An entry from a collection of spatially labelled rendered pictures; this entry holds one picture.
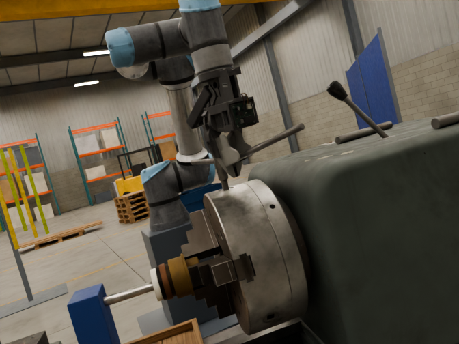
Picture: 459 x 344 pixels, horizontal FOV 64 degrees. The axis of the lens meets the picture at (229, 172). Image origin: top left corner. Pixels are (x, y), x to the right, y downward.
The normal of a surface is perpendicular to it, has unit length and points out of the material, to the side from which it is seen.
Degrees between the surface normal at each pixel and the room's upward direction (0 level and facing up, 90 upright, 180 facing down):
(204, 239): 51
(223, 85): 93
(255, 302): 106
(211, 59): 95
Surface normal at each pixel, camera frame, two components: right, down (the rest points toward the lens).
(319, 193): -0.55, 0.00
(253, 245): 0.10, -0.36
